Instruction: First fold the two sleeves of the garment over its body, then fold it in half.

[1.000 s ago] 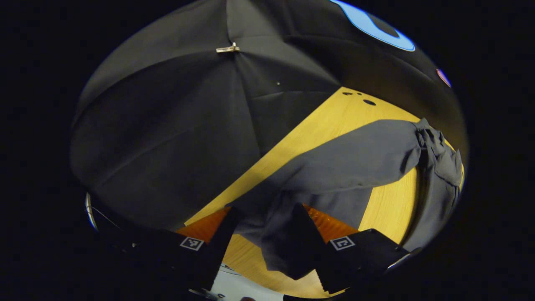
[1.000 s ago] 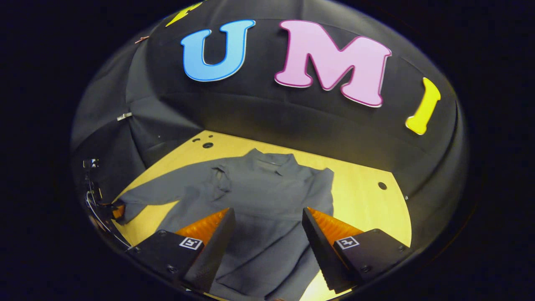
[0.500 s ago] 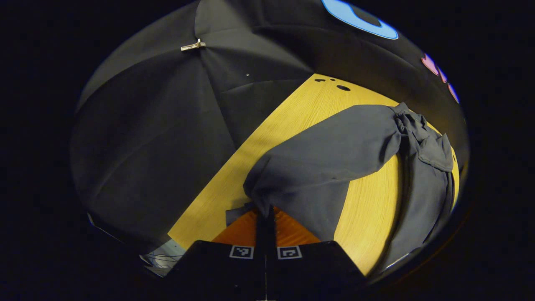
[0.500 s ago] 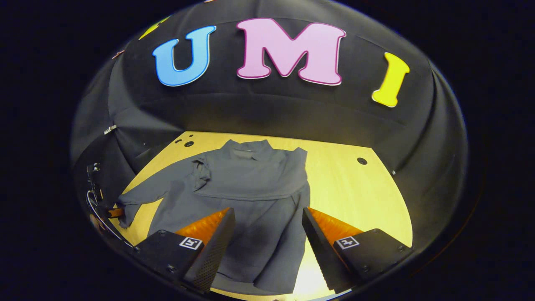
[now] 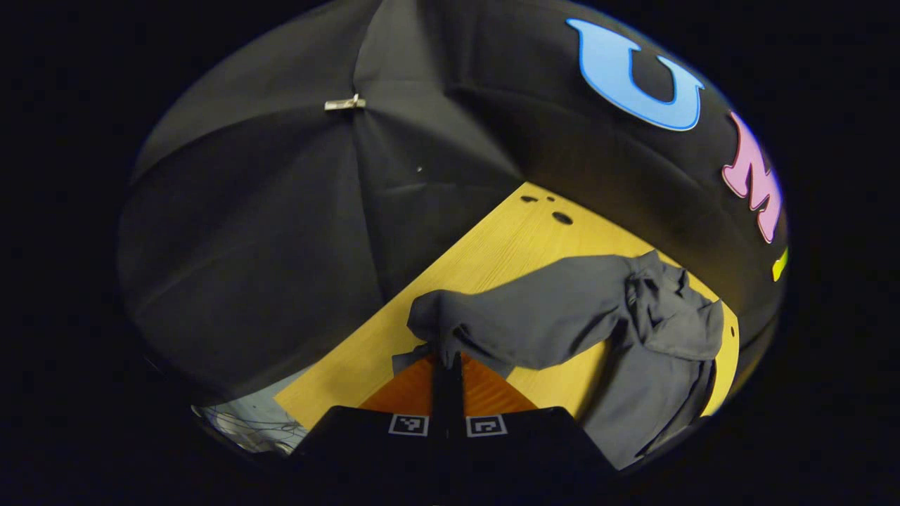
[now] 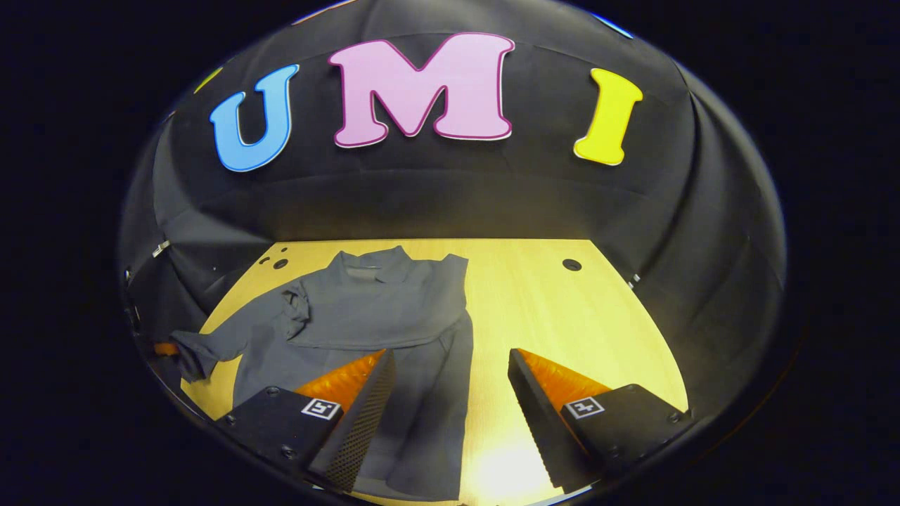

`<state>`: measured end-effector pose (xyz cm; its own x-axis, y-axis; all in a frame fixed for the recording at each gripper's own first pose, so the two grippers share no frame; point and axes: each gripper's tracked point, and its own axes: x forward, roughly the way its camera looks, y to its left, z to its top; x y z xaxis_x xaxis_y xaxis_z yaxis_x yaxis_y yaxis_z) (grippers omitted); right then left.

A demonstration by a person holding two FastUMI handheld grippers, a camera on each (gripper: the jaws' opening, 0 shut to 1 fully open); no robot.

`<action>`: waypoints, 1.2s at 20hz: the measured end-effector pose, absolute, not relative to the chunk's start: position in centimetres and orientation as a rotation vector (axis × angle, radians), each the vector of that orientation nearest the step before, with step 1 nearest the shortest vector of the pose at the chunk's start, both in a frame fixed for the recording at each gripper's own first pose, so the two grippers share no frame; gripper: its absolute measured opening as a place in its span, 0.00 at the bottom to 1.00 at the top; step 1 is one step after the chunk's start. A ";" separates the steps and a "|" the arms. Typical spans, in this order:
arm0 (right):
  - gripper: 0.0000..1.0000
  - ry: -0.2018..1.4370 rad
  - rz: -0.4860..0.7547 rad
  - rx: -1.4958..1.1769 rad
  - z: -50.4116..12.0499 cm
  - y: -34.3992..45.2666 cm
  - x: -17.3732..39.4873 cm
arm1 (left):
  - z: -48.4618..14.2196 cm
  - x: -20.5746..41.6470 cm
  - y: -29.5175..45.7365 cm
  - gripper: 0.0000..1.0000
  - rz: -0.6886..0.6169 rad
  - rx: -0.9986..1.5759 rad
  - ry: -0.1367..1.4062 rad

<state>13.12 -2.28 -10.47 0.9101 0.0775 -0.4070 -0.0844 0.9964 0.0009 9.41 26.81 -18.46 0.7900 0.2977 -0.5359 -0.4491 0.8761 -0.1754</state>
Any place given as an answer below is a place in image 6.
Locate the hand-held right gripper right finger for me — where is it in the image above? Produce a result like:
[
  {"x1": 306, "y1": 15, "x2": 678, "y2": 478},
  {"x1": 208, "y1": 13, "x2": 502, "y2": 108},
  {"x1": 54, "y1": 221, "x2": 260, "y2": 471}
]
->
[{"x1": 506, "y1": 348, "x2": 697, "y2": 493}]

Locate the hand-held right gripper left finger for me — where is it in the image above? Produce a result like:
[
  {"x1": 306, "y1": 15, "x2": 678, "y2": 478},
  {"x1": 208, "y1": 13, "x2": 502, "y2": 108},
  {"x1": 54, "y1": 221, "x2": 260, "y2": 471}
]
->
[{"x1": 214, "y1": 348, "x2": 399, "y2": 494}]

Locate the grey collared shirt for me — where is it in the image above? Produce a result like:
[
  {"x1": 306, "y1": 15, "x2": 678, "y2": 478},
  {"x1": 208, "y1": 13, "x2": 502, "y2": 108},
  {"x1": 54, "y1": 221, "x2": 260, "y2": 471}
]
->
[{"x1": 169, "y1": 245, "x2": 475, "y2": 501}]

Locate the black backdrop cloth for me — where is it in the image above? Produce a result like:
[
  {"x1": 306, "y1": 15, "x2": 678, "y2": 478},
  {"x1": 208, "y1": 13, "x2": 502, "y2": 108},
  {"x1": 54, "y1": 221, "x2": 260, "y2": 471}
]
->
[{"x1": 118, "y1": 0, "x2": 787, "y2": 422}]

